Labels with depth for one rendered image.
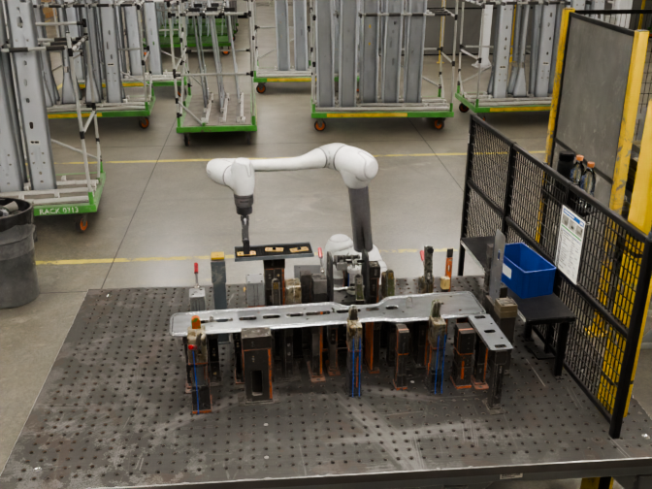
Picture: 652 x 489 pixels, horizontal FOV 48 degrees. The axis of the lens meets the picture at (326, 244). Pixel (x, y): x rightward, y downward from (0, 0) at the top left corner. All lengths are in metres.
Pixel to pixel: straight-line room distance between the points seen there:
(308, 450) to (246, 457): 0.24
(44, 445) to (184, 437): 0.54
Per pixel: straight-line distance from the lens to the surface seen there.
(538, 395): 3.35
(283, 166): 3.45
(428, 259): 3.39
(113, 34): 10.54
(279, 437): 3.00
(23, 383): 4.89
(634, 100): 4.80
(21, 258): 5.66
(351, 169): 3.46
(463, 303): 3.36
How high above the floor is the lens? 2.56
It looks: 24 degrees down
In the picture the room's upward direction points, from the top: straight up
